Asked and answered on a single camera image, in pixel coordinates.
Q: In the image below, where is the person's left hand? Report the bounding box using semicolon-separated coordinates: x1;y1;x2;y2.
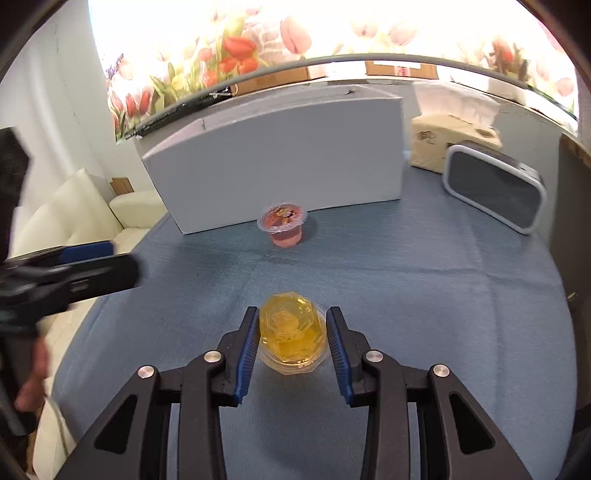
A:
14;336;51;412

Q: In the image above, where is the brown cardboard piece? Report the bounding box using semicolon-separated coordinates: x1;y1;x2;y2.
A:
109;178;136;202

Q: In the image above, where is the brown cardboard box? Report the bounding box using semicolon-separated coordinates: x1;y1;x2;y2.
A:
238;66;311;96
365;60;438;78

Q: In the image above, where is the white cardboard box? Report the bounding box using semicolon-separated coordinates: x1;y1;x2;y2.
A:
134;83;404;235

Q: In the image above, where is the cream tissue box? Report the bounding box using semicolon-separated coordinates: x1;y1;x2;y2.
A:
410;83;503;174

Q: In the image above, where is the pink jelly cup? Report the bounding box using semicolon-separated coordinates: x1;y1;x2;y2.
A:
257;202;309;247

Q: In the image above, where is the yellow jelly cup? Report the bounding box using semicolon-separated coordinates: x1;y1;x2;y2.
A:
257;291;331;372

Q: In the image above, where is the blue tablecloth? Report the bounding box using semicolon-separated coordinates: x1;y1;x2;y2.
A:
46;161;578;480

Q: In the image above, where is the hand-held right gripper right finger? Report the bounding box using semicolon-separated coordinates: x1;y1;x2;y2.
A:
325;305;532;480

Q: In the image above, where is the tulip print window blind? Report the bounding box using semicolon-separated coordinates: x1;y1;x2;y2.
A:
88;0;580;139

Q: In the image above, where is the white leather sofa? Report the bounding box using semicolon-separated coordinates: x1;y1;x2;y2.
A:
9;167;169;476

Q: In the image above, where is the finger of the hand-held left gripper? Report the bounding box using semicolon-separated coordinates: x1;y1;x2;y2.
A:
28;253;141;309
9;241;115;268

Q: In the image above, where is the wooden side shelf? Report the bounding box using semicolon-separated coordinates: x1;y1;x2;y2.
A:
558;131;591;171

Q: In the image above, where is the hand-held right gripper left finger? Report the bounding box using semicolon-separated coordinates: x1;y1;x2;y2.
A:
55;305;262;480

